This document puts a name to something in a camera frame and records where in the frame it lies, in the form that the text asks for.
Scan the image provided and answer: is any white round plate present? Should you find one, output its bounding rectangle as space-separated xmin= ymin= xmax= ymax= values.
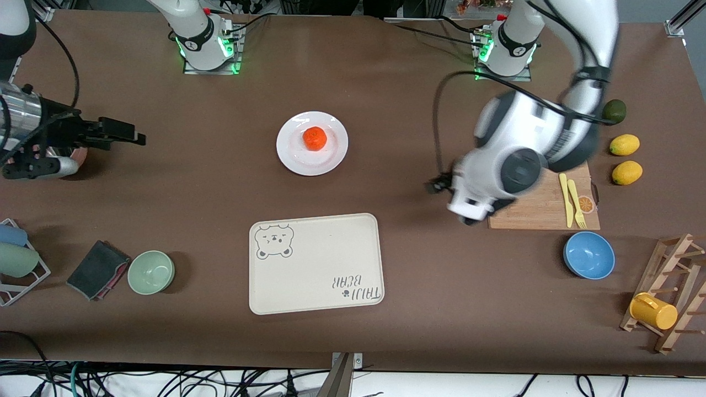
xmin=276 ymin=111 xmax=349 ymax=176

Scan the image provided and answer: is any orange fruit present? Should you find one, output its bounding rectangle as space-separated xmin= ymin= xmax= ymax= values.
xmin=303 ymin=126 xmax=328 ymax=152

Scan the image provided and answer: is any pink bowl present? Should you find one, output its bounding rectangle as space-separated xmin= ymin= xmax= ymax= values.
xmin=47 ymin=146 xmax=89 ymax=167

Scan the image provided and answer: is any wooden cutting board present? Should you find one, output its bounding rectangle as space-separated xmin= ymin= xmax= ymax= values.
xmin=488 ymin=160 xmax=601 ymax=230

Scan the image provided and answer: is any blue cup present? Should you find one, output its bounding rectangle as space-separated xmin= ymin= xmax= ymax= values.
xmin=0 ymin=224 xmax=28 ymax=247

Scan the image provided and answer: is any yellow plastic knife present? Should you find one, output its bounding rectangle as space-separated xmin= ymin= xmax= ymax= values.
xmin=559 ymin=173 xmax=575 ymax=228

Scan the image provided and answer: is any dark folded cloth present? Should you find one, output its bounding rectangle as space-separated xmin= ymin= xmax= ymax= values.
xmin=67 ymin=240 xmax=132 ymax=302

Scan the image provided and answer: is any green bowl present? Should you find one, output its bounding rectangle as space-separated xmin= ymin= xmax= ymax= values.
xmin=127 ymin=250 xmax=175 ymax=296

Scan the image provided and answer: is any yellow plastic fork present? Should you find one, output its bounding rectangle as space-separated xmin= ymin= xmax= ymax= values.
xmin=567 ymin=179 xmax=587 ymax=229

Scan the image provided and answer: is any pale green cup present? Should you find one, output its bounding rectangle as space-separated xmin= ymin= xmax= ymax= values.
xmin=0 ymin=243 xmax=40 ymax=278

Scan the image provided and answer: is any cream bear print tray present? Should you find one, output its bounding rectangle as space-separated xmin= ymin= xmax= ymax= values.
xmin=249 ymin=213 xmax=384 ymax=315

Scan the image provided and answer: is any blue bowl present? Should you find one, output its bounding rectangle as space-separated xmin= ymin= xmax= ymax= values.
xmin=563 ymin=231 xmax=616 ymax=280

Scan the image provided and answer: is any yellow lemon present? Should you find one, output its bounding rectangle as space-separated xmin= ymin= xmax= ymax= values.
xmin=609 ymin=134 xmax=641 ymax=157
xmin=612 ymin=160 xmax=644 ymax=186

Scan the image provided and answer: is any dark green avocado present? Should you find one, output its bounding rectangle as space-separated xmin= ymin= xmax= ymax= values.
xmin=602 ymin=99 xmax=627 ymax=126

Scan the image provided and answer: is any wooden cup rack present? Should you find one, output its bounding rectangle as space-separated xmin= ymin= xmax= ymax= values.
xmin=620 ymin=233 xmax=706 ymax=355

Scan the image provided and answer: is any yellow cup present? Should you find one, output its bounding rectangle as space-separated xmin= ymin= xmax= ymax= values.
xmin=629 ymin=292 xmax=678 ymax=330

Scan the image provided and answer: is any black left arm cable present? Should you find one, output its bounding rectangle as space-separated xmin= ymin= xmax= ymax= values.
xmin=432 ymin=69 xmax=616 ymax=185

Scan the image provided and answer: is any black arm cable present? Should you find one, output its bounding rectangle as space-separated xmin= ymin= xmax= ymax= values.
xmin=432 ymin=69 xmax=616 ymax=185
xmin=0 ymin=17 xmax=81 ymax=166

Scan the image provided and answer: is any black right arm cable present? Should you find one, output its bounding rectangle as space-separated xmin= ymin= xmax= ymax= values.
xmin=0 ymin=17 xmax=81 ymax=166

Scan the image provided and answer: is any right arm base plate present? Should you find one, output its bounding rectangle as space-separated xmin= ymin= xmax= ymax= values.
xmin=182 ymin=25 xmax=244 ymax=76

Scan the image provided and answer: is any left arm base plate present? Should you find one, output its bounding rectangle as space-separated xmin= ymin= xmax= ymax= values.
xmin=473 ymin=30 xmax=533 ymax=82

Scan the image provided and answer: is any white wire rack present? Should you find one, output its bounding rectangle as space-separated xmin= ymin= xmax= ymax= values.
xmin=0 ymin=218 xmax=51 ymax=307

